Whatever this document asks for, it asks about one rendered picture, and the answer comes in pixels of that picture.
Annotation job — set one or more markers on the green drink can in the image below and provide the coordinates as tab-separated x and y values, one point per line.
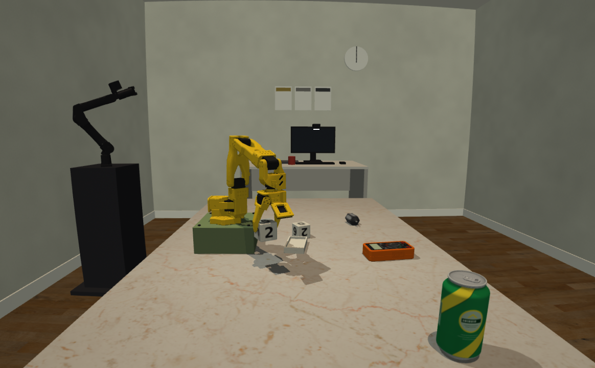
463	313

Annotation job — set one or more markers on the orange digital multimeter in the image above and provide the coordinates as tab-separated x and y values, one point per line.
385	251

